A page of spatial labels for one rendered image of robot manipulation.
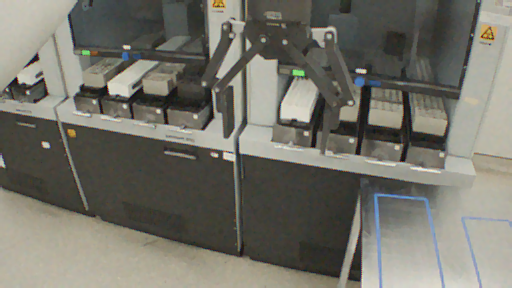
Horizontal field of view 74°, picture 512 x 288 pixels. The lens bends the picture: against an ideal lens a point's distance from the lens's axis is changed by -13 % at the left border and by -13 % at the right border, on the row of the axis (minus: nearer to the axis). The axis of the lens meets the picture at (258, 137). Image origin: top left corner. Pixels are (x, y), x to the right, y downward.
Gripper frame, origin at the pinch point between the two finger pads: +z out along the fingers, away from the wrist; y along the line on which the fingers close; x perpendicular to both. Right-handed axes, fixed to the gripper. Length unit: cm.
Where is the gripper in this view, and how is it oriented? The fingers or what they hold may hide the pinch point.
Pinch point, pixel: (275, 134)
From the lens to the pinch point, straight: 53.5
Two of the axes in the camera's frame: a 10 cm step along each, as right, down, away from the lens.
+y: 9.6, 1.5, -2.4
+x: 2.8, -5.2, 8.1
